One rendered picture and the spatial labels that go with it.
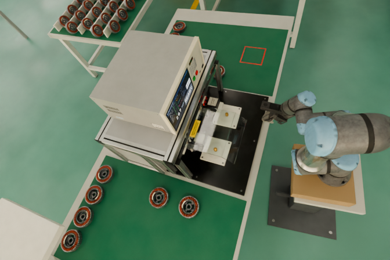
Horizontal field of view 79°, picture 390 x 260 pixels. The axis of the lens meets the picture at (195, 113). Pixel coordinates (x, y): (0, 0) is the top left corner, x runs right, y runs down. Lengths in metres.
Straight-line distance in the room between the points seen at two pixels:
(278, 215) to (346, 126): 1.45
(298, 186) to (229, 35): 1.22
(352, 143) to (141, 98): 0.77
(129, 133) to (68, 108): 2.05
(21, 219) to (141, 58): 0.85
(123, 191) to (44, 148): 1.72
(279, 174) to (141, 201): 1.20
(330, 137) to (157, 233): 1.03
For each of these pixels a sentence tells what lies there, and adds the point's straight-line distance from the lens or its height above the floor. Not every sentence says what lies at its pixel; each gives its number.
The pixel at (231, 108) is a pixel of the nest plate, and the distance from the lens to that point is 1.54.
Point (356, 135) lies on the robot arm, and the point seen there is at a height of 1.46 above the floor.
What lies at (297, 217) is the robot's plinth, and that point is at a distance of 2.14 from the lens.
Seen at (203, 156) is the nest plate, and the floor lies 0.78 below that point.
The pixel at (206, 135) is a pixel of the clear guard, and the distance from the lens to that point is 1.16.
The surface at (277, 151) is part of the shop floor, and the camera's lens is 2.26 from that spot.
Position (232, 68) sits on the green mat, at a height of 0.75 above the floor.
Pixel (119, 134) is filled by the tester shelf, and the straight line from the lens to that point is 1.26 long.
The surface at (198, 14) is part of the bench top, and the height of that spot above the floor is 0.75.
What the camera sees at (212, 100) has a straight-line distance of 1.42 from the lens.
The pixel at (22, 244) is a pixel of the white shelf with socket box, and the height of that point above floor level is 1.21.
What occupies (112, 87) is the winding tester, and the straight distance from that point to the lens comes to 1.15.
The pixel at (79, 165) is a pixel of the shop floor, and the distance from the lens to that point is 2.76.
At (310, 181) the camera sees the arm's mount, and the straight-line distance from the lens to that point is 1.36.
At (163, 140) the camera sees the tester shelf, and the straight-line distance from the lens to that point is 1.15.
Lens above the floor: 2.11
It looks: 59 degrees down
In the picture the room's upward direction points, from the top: 22 degrees counter-clockwise
